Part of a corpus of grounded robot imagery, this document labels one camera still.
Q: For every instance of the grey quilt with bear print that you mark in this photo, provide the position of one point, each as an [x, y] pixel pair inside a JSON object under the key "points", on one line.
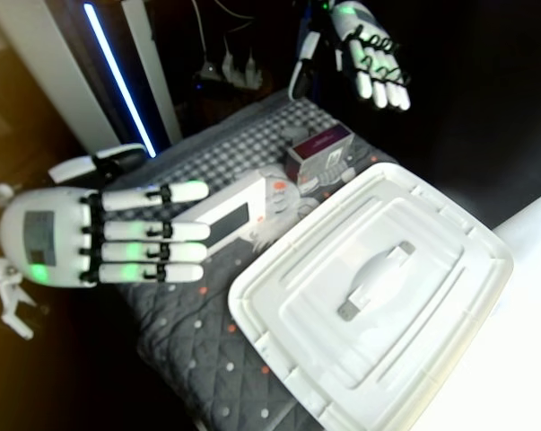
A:
{"points": [[194, 350]]}

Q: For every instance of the white rectangular box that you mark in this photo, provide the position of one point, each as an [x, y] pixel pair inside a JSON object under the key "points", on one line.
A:
{"points": [[234, 211]]}

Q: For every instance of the purple and white box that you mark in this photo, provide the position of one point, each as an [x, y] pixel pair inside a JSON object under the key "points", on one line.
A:
{"points": [[319, 150]]}

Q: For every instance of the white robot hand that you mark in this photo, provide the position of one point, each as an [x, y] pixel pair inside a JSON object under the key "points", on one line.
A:
{"points": [[362, 31], [50, 233]]}

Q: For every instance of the white plastic lid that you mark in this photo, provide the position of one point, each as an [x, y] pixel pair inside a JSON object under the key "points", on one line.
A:
{"points": [[373, 292]]}

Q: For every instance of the white power strip with plugs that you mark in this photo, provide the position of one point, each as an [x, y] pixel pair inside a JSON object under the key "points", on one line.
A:
{"points": [[234, 67]]}

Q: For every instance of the wide white frame post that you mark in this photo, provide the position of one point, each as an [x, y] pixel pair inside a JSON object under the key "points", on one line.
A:
{"points": [[50, 58]]}

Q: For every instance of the narrow white frame post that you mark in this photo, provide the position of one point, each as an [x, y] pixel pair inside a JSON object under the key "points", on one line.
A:
{"points": [[151, 67]]}

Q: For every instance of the glowing blue-white light strip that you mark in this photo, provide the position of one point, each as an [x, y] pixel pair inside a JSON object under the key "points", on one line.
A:
{"points": [[117, 78]]}

